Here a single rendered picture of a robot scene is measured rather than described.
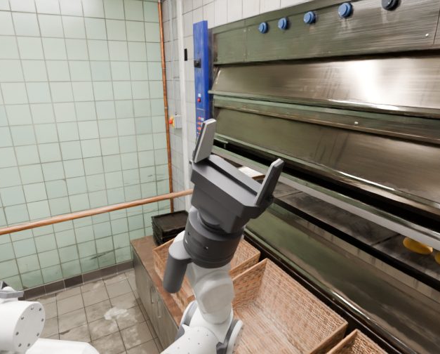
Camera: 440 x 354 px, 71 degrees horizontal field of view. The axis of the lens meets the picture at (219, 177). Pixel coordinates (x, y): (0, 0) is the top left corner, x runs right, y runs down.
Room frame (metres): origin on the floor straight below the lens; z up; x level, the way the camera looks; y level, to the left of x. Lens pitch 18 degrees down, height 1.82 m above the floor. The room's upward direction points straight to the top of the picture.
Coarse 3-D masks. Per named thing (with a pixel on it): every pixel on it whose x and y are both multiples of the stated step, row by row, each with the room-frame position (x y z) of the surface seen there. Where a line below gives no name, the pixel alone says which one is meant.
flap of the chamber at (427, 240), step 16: (224, 144) 2.02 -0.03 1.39; (240, 160) 1.53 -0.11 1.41; (256, 160) 1.56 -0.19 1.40; (304, 176) 1.30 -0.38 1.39; (320, 192) 1.06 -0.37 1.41; (352, 192) 1.11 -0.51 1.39; (352, 208) 0.93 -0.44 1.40; (384, 208) 0.95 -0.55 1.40; (400, 208) 0.97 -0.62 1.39; (384, 224) 0.83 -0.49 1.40; (432, 224) 0.84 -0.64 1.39; (416, 240) 0.75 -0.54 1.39; (432, 240) 0.72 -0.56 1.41
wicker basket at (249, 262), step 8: (160, 248) 1.81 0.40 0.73; (168, 248) 1.84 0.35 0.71; (240, 248) 1.69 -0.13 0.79; (248, 248) 1.63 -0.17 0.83; (160, 256) 1.80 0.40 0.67; (240, 256) 1.67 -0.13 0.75; (248, 256) 1.61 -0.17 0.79; (256, 256) 1.54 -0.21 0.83; (160, 264) 1.67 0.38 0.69; (232, 264) 1.71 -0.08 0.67; (240, 264) 1.49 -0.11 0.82; (248, 264) 1.51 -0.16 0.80; (160, 272) 1.69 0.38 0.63; (232, 272) 1.46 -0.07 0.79; (240, 272) 1.49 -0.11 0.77; (184, 280) 1.65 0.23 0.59; (248, 280) 1.55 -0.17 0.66; (184, 288) 1.58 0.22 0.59; (176, 296) 1.46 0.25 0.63; (184, 296) 1.35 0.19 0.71; (192, 296) 1.33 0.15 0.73; (184, 304) 1.36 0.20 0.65; (184, 312) 1.36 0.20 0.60
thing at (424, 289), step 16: (272, 208) 1.51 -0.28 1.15; (288, 208) 1.44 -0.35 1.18; (304, 224) 1.31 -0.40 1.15; (320, 224) 1.26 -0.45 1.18; (336, 240) 1.14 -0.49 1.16; (352, 240) 1.11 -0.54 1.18; (368, 256) 1.01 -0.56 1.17; (384, 256) 0.99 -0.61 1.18; (384, 272) 0.95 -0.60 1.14; (400, 272) 0.91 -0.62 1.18; (416, 272) 0.90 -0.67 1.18; (416, 288) 0.85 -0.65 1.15; (432, 288) 0.82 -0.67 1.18
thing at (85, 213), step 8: (256, 176) 1.87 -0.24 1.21; (264, 176) 1.89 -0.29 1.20; (176, 192) 1.60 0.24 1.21; (184, 192) 1.62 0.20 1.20; (136, 200) 1.50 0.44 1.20; (144, 200) 1.51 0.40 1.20; (152, 200) 1.52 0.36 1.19; (160, 200) 1.55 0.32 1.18; (104, 208) 1.41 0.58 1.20; (112, 208) 1.42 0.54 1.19; (120, 208) 1.44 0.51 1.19; (64, 216) 1.32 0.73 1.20; (72, 216) 1.33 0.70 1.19; (80, 216) 1.35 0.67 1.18; (24, 224) 1.24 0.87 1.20; (32, 224) 1.25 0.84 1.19; (40, 224) 1.26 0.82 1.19; (48, 224) 1.28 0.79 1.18; (0, 232) 1.19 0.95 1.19; (8, 232) 1.20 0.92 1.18
